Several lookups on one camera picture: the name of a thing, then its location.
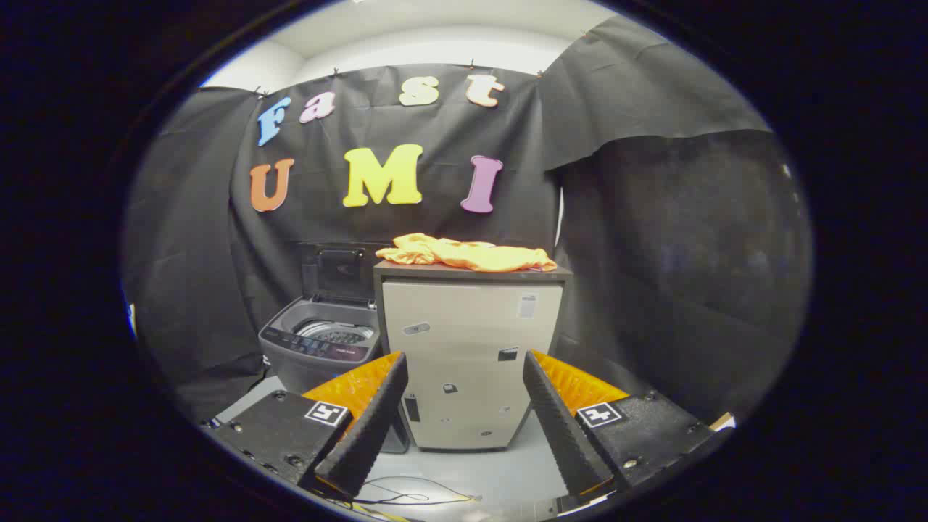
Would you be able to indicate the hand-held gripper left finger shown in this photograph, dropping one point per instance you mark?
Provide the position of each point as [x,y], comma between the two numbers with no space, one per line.
[366,435]

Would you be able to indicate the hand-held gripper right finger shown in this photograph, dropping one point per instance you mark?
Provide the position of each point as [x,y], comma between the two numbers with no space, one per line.
[562,428]

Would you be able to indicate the grey washing machine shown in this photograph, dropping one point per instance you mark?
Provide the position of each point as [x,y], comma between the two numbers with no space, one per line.
[290,362]

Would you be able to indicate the orange polo shirt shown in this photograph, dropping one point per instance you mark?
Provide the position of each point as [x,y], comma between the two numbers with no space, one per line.
[471,254]

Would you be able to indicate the beige cabinet with dark top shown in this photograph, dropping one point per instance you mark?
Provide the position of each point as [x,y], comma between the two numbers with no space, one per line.
[464,341]

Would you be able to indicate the black backdrop cloth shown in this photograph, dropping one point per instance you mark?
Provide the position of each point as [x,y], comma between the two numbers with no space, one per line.
[638,239]

